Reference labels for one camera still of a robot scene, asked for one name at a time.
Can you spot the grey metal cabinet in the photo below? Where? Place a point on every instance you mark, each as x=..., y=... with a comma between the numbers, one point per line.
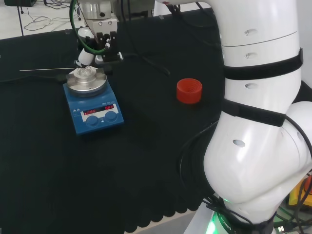
x=136, y=9

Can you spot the yellow stop button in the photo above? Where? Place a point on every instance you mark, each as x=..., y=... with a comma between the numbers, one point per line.
x=298, y=192

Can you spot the silver usb plug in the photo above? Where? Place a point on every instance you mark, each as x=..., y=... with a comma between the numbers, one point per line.
x=281, y=228

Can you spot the black bench cloth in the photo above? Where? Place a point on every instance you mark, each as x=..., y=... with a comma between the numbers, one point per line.
x=97, y=175

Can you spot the heater with blue base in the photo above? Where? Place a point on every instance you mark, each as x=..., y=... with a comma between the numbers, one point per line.
x=95, y=114

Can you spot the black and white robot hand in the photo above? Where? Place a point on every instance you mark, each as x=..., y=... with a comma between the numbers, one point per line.
x=104, y=41

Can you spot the thin glass rod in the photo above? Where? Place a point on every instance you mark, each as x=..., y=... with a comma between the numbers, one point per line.
x=46, y=70

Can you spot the black box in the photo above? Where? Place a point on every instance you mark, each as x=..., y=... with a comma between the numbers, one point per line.
x=19, y=3

